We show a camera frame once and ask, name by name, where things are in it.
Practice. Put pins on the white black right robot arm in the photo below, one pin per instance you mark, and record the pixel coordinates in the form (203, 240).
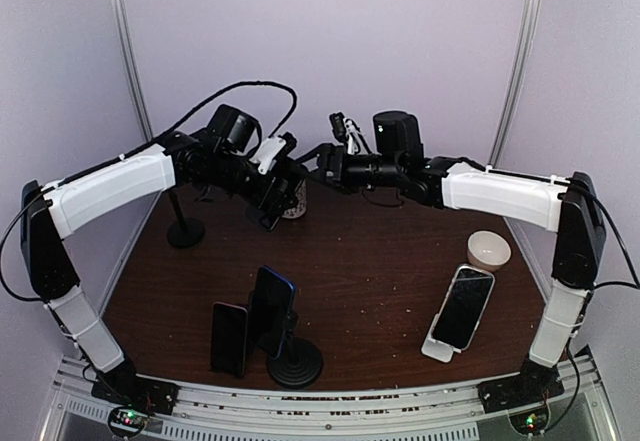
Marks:
(563, 206)

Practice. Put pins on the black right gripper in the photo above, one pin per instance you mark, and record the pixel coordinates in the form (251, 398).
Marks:
(327, 153)

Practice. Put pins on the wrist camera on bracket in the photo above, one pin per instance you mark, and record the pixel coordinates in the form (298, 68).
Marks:
(347, 132)
(269, 150)

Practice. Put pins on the right controller circuit board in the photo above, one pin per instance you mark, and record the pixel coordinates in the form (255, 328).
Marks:
(529, 423)

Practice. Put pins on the aluminium front rail frame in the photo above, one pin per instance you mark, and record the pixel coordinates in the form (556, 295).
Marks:
(451, 411)

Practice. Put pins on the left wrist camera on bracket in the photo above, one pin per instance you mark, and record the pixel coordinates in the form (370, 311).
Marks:
(269, 150)

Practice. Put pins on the white phone stand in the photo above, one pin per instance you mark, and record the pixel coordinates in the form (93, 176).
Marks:
(436, 349)

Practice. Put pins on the controller circuit board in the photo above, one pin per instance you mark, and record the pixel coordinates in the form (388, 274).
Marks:
(529, 423)
(126, 422)

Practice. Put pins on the white floral mug yellow inside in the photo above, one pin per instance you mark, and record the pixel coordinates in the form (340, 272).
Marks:
(300, 208)

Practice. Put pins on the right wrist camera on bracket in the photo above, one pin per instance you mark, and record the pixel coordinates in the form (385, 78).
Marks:
(347, 132)

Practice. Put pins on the black round-base phone stand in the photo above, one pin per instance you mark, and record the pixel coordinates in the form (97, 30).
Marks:
(183, 232)

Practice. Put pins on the white ceramic bowl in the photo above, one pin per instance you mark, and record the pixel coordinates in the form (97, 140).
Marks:
(488, 250)

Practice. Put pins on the white-cased smartphone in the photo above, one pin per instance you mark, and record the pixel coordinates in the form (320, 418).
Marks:
(463, 307)

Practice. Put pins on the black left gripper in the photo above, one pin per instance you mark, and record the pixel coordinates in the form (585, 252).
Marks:
(268, 196)

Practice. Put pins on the left controller circuit board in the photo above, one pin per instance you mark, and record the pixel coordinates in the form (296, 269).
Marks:
(126, 422)

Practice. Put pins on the black front phone stand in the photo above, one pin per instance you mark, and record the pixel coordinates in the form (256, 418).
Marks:
(300, 362)

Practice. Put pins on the pink-edged dark smartphone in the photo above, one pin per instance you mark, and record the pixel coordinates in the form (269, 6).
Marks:
(229, 339)

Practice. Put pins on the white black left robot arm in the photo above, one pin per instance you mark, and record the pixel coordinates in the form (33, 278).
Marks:
(56, 211)

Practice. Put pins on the blue smartphone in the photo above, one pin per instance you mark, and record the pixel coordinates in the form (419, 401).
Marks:
(271, 303)

